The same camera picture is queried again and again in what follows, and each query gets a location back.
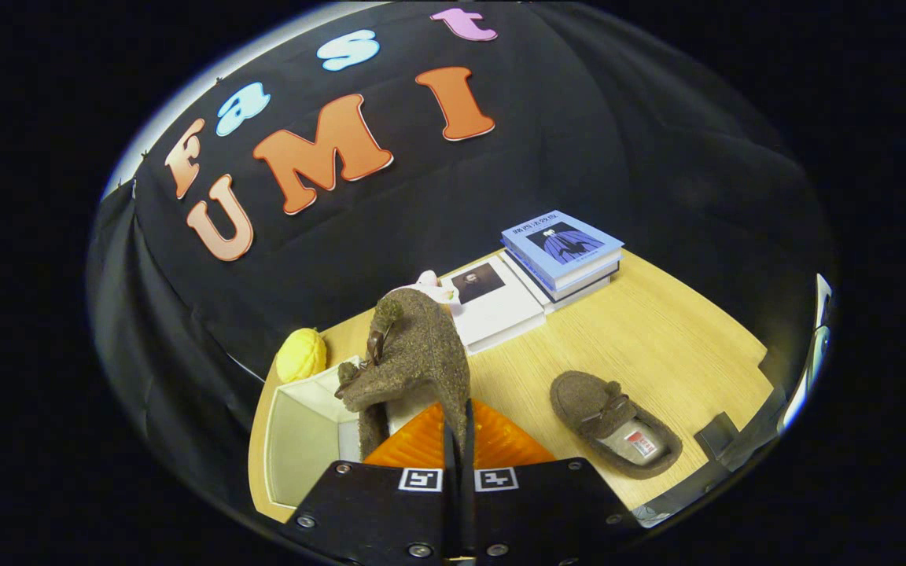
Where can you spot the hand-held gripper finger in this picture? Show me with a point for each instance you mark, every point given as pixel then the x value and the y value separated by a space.
pixel 450 472
pixel 469 472

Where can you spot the brown fuzzy slipper shoe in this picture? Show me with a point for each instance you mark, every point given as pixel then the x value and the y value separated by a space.
pixel 594 409
pixel 421 354

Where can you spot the grey fabric storage box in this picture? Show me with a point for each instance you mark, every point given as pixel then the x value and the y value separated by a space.
pixel 303 440

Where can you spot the white book with portrait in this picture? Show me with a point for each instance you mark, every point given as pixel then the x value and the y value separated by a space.
pixel 500 310

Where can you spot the pink and green plush toy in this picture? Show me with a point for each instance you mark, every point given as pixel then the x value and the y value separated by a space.
pixel 436 287

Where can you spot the yellow plush ball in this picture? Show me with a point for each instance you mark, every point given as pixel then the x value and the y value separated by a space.
pixel 301 355

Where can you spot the thick white book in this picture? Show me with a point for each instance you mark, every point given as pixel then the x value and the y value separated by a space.
pixel 579 292

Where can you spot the blue cover book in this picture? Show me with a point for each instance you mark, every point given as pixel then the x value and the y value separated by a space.
pixel 559 244

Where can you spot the black table clamp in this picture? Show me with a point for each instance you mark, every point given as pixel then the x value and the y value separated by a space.
pixel 716 435

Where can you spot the black backdrop cloth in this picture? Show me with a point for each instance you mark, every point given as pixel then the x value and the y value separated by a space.
pixel 579 141

